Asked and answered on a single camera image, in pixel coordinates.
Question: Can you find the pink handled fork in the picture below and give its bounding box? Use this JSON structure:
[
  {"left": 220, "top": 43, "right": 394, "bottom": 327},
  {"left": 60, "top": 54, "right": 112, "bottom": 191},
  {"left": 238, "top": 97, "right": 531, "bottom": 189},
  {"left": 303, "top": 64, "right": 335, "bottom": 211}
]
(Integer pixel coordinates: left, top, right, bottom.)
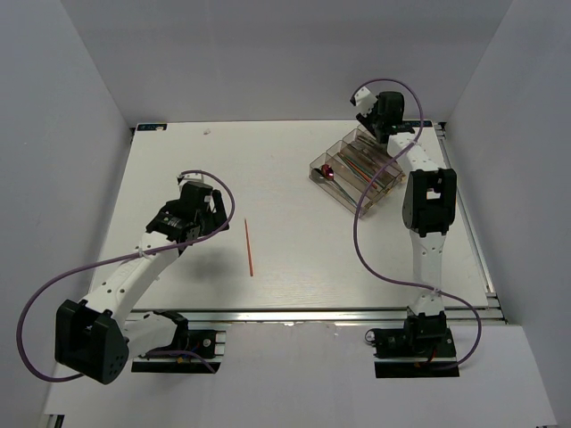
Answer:
[{"left": 356, "top": 136, "right": 384, "bottom": 152}]

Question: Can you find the blue label sticker right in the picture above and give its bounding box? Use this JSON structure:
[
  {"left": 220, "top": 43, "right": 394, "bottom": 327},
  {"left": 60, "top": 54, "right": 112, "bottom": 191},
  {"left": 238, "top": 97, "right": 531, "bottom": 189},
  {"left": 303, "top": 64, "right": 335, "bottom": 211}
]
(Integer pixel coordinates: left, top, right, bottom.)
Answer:
[{"left": 403, "top": 120, "right": 434, "bottom": 128}]

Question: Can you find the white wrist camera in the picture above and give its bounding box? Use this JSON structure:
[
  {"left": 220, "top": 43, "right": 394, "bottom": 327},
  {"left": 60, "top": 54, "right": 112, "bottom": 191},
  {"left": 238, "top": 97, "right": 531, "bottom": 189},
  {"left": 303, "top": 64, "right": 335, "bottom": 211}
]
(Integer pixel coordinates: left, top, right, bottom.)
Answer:
[
  {"left": 350, "top": 86, "right": 377, "bottom": 117},
  {"left": 177, "top": 173, "right": 204, "bottom": 189}
]

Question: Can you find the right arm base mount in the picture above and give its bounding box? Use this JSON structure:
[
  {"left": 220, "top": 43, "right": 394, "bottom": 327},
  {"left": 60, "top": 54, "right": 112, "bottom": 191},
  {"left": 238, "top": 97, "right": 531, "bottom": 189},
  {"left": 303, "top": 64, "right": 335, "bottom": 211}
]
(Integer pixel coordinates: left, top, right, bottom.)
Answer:
[{"left": 364, "top": 328, "right": 459, "bottom": 379}]

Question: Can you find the black spoon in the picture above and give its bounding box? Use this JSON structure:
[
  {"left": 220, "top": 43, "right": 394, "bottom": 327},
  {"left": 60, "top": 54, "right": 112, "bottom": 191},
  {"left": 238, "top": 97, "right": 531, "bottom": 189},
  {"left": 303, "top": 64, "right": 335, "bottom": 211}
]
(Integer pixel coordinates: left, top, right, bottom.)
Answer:
[{"left": 310, "top": 169, "right": 329, "bottom": 183}]

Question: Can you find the black silver chopstick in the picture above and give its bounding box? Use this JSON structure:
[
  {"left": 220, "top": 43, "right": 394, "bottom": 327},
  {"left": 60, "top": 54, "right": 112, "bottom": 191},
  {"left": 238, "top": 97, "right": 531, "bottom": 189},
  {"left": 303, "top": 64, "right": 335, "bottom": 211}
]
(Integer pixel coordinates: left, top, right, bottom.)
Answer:
[{"left": 351, "top": 142, "right": 391, "bottom": 166}]

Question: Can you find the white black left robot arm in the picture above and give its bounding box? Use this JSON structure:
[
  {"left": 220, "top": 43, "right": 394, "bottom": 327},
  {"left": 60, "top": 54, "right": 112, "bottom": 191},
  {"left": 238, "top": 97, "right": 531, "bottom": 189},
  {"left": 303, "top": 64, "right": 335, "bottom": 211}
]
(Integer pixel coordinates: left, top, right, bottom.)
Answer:
[{"left": 55, "top": 177, "right": 229, "bottom": 384}]

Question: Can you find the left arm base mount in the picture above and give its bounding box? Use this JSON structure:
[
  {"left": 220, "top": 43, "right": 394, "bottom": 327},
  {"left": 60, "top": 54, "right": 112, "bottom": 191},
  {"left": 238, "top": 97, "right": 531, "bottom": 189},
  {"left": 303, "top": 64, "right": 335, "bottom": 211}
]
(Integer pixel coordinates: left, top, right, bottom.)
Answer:
[{"left": 123, "top": 310, "right": 227, "bottom": 375}]

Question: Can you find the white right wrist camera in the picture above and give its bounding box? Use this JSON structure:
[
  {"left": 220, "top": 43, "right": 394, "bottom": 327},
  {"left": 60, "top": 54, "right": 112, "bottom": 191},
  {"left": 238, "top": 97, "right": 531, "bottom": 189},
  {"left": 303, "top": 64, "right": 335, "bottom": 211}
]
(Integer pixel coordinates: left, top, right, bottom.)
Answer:
[{"left": 350, "top": 86, "right": 377, "bottom": 117}]

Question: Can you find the teal chopstick short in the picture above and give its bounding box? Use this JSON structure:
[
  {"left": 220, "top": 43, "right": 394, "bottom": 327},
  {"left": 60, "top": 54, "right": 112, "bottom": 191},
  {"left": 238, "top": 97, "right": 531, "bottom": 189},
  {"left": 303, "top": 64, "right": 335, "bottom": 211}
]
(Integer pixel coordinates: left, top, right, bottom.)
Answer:
[{"left": 339, "top": 153, "right": 372, "bottom": 182}]

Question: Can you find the iridescent rainbow spoon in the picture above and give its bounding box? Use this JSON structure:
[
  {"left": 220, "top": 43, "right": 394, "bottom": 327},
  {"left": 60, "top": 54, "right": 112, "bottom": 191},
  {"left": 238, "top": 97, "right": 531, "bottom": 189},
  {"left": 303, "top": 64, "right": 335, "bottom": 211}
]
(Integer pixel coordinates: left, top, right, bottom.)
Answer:
[{"left": 319, "top": 164, "right": 357, "bottom": 207}]

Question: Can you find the clear divided utensil organizer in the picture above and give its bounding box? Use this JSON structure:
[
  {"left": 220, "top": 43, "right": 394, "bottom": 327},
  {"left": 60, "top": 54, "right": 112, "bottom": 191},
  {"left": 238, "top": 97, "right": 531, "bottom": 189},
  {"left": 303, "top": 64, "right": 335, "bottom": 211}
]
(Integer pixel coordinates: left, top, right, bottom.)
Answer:
[{"left": 309, "top": 126, "right": 405, "bottom": 217}]

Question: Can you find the orange chopstick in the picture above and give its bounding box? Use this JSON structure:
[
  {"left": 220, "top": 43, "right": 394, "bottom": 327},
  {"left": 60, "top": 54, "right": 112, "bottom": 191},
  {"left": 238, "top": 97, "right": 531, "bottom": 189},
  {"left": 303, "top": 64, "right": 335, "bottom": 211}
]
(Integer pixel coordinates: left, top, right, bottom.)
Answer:
[
  {"left": 337, "top": 153, "right": 383, "bottom": 188},
  {"left": 244, "top": 218, "right": 254, "bottom": 277}
]

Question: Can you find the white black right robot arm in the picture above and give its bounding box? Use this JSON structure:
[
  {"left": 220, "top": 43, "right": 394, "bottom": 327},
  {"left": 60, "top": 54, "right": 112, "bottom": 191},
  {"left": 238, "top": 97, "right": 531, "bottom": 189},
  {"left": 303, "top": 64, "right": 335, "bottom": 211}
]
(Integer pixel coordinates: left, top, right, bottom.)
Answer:
[{"left": 352, "top": 87, "right": 457, "bottom": 359}]

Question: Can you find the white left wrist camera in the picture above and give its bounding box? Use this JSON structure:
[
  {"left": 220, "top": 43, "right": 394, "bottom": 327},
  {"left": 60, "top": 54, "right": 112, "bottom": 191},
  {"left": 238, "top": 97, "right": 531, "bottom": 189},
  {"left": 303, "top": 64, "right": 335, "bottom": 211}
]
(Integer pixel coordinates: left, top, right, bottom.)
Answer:
[{"left": 177, "top": 173, "right": 204, "bottom": 189}]

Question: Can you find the teal chopstick long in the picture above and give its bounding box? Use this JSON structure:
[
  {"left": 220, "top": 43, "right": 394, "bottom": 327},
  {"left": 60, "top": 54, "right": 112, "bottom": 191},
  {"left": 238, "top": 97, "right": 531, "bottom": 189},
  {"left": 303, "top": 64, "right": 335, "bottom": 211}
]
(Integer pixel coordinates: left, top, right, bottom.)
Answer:
[{"left": 340, "top": 152, "right": 382, "bottom": 176}]

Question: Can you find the blue label sticker left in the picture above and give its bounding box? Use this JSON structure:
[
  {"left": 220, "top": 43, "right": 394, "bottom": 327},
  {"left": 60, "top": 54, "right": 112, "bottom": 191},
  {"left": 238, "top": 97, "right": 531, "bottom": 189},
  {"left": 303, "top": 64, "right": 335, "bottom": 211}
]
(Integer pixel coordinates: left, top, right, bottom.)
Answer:
[{"left": 136, "top": 123, "right": 168, "bottom": 132}]

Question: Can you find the blue label sticker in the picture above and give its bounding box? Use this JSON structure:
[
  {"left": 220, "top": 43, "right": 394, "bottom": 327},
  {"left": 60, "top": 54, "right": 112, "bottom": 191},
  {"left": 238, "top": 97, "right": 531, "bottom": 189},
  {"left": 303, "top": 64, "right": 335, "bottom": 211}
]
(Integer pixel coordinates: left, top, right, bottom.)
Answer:
[
  {"left": 403, "top": 120, "right": 434, "bottom": 128},
  {"left": 136, "top": 123, "right": 168, "bottom": 132}
]

